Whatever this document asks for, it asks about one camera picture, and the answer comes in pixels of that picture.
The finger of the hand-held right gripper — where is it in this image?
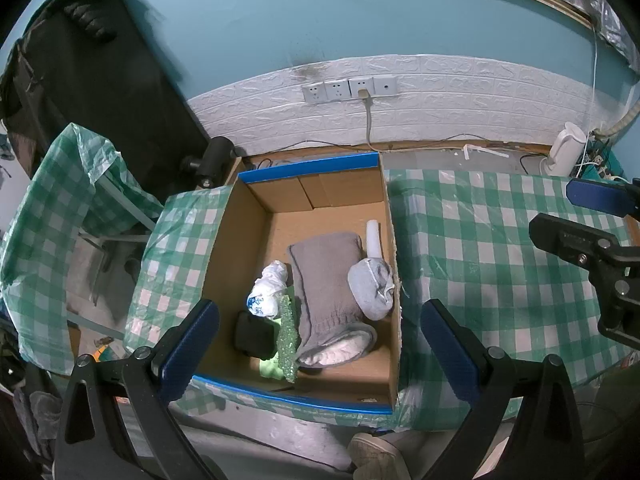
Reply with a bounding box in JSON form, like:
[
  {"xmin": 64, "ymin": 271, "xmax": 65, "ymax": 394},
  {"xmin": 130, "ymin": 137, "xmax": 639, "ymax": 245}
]
[
  {"xmin": 529, "ymin": 213, "xmax": 640, "ymax": 347},
  {"xmin": 566, "ymin": 176, "xmax": 640, "ymax": 222}
]

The white plastic strip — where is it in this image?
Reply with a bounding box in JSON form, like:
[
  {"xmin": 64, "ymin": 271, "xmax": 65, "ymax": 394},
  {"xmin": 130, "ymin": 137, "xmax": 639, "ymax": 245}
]
[{"xmin": 462, "ymin": 144, "xmax": 509, "ymax": 161}]

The silver foil sheet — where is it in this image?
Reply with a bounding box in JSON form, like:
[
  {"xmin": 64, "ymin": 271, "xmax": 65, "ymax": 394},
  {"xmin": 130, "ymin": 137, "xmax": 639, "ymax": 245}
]
[{"xmin": 552, "ymin": 0, "xmax": 640, "ymax": 72}]

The green sequinned cloth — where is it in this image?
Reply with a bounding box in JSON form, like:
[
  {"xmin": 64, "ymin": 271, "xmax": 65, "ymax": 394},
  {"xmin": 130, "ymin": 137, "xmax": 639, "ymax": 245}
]
[{"xmin": 276, "ymin": 295, "xmax": 302, "ymax": 386}]

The beige corrugated hose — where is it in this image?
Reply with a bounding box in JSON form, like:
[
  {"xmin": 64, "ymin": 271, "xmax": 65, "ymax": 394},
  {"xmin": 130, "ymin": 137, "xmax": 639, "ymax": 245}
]
[{"xmin": 596, "ymin": 100, "xmax": 640, "ymax": 139}]

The black cloth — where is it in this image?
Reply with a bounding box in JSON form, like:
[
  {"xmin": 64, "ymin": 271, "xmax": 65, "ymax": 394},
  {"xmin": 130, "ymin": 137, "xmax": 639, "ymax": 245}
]
[{"xmin": 234, "ymin": 311, "xmax": 279, "ymax": 361}]

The white sock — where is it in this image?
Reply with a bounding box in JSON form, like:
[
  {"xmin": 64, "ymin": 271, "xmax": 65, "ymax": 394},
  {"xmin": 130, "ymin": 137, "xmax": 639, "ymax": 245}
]
[{"xmin": 365, "ymin": 219, "xmax": 385, "ymax": 261}]

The black jacket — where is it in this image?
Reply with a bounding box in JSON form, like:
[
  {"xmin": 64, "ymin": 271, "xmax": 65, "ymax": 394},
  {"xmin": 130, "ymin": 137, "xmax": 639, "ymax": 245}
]
[{"xmin": 0, "ymin": 0, "xmax": 212, "ymax": 202}]

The light green cloth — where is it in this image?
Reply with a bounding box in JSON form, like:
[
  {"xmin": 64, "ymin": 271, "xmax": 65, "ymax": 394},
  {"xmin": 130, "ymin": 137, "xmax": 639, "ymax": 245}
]
[{"xmin": 259, "ymin": 352, "xmax": 287, "ymax": 380}]

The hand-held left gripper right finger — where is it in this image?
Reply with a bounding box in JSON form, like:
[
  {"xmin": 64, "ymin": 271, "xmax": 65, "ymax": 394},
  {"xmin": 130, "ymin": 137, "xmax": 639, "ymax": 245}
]
[{"xmin": 421, "ymin": 298, "xmax": 589, "ymax": 480}]

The white cable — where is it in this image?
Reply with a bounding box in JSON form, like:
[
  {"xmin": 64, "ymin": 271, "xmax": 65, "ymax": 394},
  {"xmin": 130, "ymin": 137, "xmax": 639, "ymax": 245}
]
[{"xmin": 582, "ymin": 25, "xmax": 602, "ymax": 161}]

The beige shoe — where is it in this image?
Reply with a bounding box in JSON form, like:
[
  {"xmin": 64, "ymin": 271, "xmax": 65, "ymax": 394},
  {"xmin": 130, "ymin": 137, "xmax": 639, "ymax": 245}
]
[{"xmin": 347, "ymin": 432, "xmax": 412, "ymax": 480}]

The thin black wire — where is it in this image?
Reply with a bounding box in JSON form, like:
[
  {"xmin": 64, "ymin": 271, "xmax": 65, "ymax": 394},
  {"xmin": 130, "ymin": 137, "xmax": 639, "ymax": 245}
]
[{"xmin": 519, "ymin": 152, "xmax": 551, "ymax": 177}]

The green checked plastic cover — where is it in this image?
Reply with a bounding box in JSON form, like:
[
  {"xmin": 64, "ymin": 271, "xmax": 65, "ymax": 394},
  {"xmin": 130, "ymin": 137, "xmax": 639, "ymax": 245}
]
[{"xmin": 0, "ymin": 122, "xmax": 166, "ymax": 377}]

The metal chair frame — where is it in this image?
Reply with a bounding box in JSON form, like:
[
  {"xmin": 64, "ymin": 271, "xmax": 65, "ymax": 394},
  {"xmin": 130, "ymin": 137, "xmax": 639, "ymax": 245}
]
[{"xmin": 77, "ymin": 175, "xmax": 162, "ymax": 307}]

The black cylindrical device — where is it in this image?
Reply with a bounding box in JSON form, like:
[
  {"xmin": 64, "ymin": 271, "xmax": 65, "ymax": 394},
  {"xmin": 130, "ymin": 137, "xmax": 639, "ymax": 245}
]
[{"xmin": 180, "ymin": 136, "xmax": 236, "ymax": 191}]

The green checked tablecloth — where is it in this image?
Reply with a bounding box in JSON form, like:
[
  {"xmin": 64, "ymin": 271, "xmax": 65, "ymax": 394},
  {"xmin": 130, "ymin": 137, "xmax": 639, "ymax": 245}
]
[{"xmin": 122, "ymin": 167, "xmax": 637, "ymax": 432}]

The grey sock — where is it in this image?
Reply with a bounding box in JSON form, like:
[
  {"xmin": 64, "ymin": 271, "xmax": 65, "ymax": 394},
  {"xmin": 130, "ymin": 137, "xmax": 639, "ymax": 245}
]
[
  {"xmin": 347, "ymin": 256, "xmax": 397, "ymax": 321},
  {"xmin": 287, "ymin": 231, "xmax": 379, "ymax": 367}
]

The blue-rimmed cardboard box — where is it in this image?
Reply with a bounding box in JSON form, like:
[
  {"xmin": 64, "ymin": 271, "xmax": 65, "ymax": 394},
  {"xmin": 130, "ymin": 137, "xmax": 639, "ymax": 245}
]
[{"xmin": 192, "ymin": 152, "xmax": 404, "ymax": 416}]

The beige plug with cable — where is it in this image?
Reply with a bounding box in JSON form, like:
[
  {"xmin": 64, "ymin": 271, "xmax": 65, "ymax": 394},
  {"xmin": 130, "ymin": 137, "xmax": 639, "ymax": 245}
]
[{"xmin": 356, "ymin": 88, "xmax": 382, "ymax": 152}]

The white electric kettle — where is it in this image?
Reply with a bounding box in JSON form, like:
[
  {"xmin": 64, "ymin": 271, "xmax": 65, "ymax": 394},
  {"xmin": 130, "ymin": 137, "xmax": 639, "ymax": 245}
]
[{"xmin": 542, "ymin": 121, "xmax": 587, "ymax": 177}]

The white printed cloth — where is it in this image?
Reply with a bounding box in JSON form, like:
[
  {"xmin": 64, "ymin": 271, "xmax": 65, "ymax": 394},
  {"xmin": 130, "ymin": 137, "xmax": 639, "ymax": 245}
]
[{"xmin": 245, "ymin": 260, "xmax": 290, "ymax": 319}]

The teal plastic basket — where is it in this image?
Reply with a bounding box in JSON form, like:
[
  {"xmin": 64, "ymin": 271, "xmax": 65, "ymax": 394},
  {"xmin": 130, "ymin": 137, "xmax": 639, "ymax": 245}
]
[{"xmin": 580, "ymin": 142, "xmax": 627, "ymax": 182}]

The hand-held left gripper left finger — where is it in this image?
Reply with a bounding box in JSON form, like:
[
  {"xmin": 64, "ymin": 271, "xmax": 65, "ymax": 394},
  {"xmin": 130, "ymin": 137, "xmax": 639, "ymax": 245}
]
[{"xmin": 52, "ymin": 298, "xmax": 221, "ymax": 480}]

